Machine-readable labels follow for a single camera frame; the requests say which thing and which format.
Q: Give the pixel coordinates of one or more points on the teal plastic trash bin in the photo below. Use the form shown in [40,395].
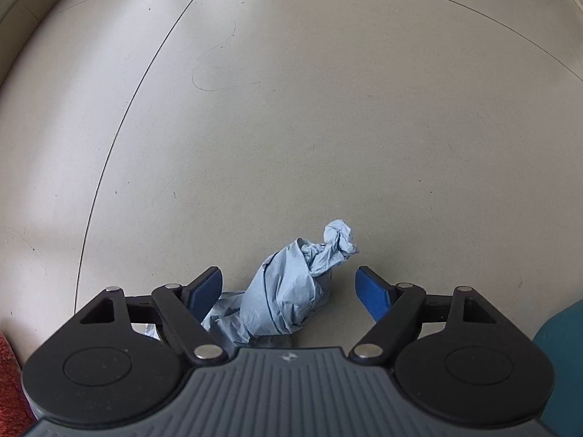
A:
[562,364]

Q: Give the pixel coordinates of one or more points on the blue paper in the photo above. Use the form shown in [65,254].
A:
[282,291]

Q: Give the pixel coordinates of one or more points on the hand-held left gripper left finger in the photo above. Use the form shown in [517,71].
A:
[206,292]

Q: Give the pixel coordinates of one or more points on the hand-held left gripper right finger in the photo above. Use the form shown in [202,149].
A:
[373,297]

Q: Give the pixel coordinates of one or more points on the red woven cloth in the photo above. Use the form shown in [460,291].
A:
[11,387]

